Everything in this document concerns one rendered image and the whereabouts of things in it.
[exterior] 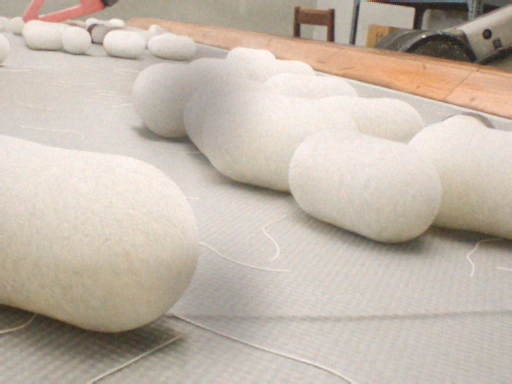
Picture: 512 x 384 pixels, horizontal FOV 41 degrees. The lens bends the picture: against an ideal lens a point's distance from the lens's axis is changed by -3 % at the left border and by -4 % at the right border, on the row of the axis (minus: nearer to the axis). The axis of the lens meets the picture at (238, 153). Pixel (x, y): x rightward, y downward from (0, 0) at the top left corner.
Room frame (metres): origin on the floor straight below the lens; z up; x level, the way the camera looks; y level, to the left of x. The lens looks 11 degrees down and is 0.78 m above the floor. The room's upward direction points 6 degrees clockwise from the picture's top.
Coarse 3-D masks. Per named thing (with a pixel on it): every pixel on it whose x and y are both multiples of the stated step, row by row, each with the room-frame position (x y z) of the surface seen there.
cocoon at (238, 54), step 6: (240, 48) 0.47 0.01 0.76; (246, 48) 0.47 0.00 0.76; (228, 54) 0.47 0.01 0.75; (234, 54) 0.47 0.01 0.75; (240, 54) 0.46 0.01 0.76; (246, 54) 0.46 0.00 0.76; (252, 54) 0.46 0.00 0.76; (258, 54) 0.46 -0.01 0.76; (264, 54) 0.46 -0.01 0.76; (270, 54) 0.46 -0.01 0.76; (234, 60) 0.46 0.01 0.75; (240, 60) 0.46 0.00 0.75; (246, 60) 0.46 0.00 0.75; (252, 60) 0.46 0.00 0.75
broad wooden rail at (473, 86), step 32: (192, 32) 1.06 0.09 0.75; (224, 32) 0.93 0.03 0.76; (256, 32) 0.91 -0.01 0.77; (320, 64) 0.62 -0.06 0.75; (352, 64) 0.58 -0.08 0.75; (384, 64) 0.54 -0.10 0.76; (416, 64) 0.50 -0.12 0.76; (448, 64) 0.48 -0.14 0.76; (448, 96) 0.44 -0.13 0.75; (480, 96) 0.41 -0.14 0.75
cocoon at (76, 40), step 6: (66, 30) 0.54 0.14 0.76; (72, 30) 0.53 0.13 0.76; (78, 30) 0.53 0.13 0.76; (84, 30) 0.53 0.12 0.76; (66, 36) 0.53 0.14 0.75; (72, 36) 0.52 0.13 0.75; (78, 36) 0.52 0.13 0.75; (84, 36) 0.53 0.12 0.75; (90, 36) 0.53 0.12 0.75; (66, 42) 0.53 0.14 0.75; (72, 42) 0.52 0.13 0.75; (78, 42) 0.52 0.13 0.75; (84, 42) 0.53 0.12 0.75; (90, 42) 0.53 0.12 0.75; (66, 48) 0.53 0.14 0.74; (72, 48) 0.52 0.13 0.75; (78, 48) 0.52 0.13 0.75; (84, 48) 0.53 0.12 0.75; (78, 54) 0.53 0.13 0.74
